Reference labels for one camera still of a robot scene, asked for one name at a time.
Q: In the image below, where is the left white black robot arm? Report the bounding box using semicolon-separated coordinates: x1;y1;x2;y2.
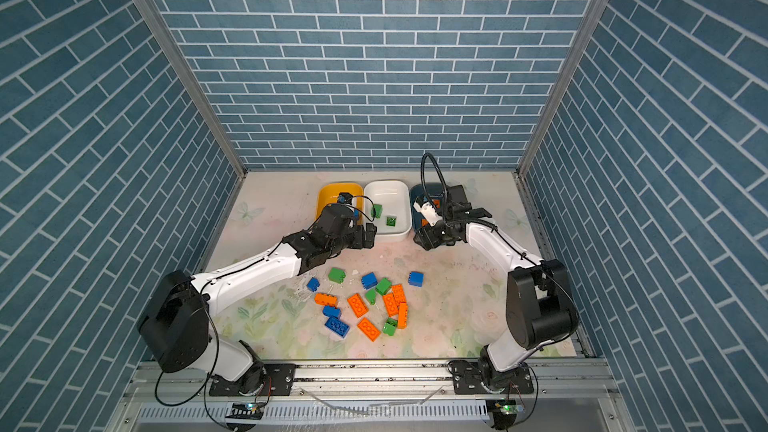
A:
137;203;377;395

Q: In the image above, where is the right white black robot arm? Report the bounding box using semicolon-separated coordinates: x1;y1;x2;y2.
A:
413;152;579;392

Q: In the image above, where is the yellow plastic container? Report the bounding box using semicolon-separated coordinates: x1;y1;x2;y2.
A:
316;182;364;225

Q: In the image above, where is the dark teal plastic container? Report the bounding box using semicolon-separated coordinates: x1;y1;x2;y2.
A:
409;182;444;231

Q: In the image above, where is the white plastic container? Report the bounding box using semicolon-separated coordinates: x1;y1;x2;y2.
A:
364;180;412;246

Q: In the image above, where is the small blue lego far left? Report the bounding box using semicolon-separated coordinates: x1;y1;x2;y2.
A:
307;277;320;292

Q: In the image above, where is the small blue lego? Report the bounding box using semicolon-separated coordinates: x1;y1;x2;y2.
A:
307;277;320;292
322;305;341;318

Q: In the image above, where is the orange lego centre left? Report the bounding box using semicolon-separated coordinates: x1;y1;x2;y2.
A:
347;293;369;318

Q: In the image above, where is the orange lego centre upper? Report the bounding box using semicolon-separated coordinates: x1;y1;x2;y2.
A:
392;284;407;304

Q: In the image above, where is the small blue lego lower left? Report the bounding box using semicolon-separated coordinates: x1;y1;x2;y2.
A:
322;305;341;318

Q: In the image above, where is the orange lego standing right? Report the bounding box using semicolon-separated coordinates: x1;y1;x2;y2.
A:
397;302;409;329

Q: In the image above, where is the orange lego centre lower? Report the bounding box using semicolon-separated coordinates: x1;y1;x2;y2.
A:
382;293;399;317

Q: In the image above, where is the large blue lego bottom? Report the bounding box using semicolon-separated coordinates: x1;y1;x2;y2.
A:
325;317;350;338

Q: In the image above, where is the orange lego bottom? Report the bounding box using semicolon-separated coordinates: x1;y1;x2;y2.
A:
357;317;381;342

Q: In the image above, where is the green lego bottom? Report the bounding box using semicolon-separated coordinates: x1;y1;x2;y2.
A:
382;317;398;337

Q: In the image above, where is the white vent grille strip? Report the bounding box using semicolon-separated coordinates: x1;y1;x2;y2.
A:
138;400;489;425

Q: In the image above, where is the right circuit board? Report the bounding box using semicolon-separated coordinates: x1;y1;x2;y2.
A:
486;400;526;431

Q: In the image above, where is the circuit board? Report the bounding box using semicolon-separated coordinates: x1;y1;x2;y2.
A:
486;400;526;431
225;402;266;422

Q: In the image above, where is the left circuit board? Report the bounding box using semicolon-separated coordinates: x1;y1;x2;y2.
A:
225;402;266;422

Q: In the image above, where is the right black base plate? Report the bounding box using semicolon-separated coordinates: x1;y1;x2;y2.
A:
446;360;534;395

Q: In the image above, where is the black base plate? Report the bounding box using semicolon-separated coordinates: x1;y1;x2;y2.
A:
446;360;534;395
209;363;296;397

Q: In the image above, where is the aluminium front rail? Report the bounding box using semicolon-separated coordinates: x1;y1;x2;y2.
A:
122;358;619;402

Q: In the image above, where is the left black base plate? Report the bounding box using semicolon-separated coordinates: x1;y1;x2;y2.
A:
209;363;296;397

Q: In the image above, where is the left aluminium corner post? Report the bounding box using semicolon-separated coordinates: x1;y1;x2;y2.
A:
132;0;247;179

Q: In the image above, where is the aluminium corner post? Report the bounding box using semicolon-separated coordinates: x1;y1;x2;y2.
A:
517;0;609;180
132;0;247;179

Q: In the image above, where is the right aluminium corner post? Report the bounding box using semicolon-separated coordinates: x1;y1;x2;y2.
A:
517;0;609;180

